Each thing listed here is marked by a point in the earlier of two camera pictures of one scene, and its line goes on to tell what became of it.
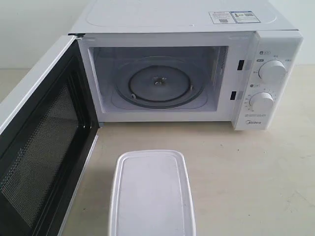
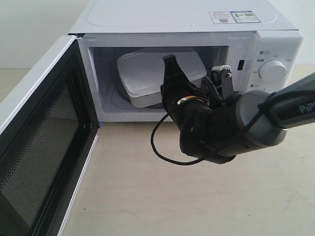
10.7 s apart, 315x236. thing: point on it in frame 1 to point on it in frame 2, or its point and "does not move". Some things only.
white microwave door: x=49 y=128 does not move
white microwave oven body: x=238 y=61 does not move
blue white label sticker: x=233 y=17 does not move
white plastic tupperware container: x=151 y=195 to x=142 y=73
